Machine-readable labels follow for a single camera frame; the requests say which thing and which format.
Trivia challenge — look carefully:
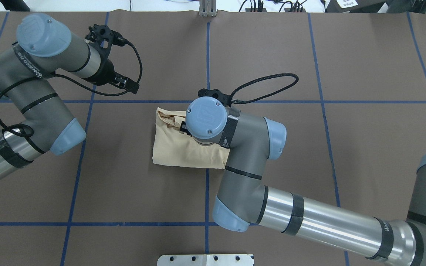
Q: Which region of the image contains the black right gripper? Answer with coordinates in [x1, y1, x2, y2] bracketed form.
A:
[179, 121, 193, 137]

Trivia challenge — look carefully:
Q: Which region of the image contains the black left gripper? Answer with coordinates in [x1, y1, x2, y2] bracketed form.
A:
[85, 25, 140, 94]

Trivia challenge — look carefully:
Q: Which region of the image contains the beige long-sleeve graphic shirt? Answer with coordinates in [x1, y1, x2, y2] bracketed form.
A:
[152, 107, 229, 169]

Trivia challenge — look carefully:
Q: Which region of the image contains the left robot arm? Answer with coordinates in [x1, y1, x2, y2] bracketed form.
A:
[0, 13, 141, 180]

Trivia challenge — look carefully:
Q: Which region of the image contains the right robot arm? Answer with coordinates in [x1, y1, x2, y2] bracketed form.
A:
[186, 97, 426, 266]

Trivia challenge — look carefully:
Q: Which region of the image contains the aluminium frame post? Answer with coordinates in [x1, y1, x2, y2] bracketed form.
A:
[199, 0, 217, 17]

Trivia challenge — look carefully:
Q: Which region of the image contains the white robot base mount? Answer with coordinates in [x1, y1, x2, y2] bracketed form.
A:
[157, 254, 255, 266]

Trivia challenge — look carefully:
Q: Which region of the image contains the black cable bundle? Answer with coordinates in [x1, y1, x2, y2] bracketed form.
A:
[239, 0, 307, 13]

